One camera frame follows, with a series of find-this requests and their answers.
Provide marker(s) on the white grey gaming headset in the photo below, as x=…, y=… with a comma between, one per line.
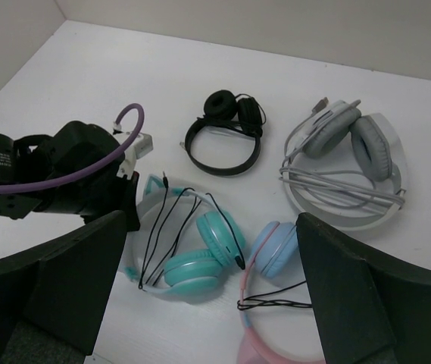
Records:
x=347, y=168

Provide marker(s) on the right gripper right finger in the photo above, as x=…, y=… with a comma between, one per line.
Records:
x=369, y=307

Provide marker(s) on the teal cat-ear headphones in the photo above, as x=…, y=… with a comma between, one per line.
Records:
x=194, y=272

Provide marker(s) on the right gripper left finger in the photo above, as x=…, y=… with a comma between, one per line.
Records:
x=53, y=296

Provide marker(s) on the pink blue cat-ear headphones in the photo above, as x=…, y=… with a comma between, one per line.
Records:
x=270, y=253

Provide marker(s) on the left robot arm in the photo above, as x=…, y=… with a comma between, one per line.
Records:
x=39, y=158

